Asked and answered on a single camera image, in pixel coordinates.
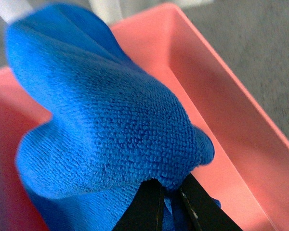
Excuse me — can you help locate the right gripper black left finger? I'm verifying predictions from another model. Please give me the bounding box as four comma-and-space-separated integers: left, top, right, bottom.
113, 179, 164, 231

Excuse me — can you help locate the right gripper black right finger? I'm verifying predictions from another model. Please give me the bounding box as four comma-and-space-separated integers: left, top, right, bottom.
180, 174, 242, 231

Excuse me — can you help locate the blue microfiber cloth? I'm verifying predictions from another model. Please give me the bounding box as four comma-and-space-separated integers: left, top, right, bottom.
5, 8, 214, 231

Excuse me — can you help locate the pink plastic box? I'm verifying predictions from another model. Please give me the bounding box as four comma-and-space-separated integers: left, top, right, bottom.
0, 3, 289, 231

